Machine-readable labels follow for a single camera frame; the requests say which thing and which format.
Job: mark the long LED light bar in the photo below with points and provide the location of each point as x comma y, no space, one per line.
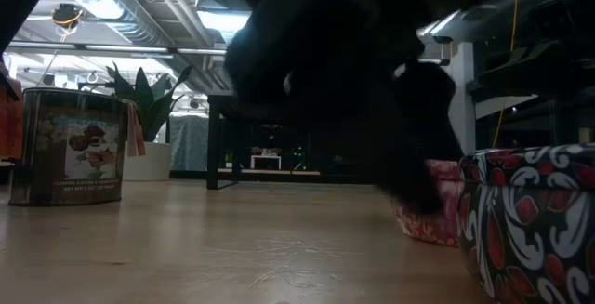
116,48

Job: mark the silver candle jar orange label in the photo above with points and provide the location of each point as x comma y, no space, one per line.
46,155

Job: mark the black mesh metal rack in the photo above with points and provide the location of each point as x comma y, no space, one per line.
223,109

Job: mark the dark floral candle tin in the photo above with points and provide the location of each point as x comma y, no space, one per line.
525,229

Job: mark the small white table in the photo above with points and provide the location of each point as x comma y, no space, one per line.
266,157

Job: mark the ceiling light panel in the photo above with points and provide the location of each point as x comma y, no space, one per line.
223,20
437,25

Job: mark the black shelving unit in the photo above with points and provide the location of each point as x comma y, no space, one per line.
534,118

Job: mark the pink patterned candle tin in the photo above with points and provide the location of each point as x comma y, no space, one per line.
437,229

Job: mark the snake plant in white pot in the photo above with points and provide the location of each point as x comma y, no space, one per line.
149,109

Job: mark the grey cloth cover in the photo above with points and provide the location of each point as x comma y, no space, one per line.
188,141

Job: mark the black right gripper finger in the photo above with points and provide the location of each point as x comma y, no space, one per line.
413,146

